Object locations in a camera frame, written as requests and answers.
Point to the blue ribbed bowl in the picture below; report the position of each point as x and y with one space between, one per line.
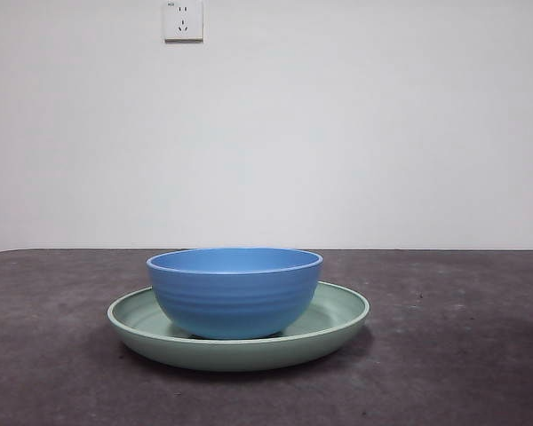
235 293

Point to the green round plate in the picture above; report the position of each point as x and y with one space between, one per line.
231 355

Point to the white wall socket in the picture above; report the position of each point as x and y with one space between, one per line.
184 22

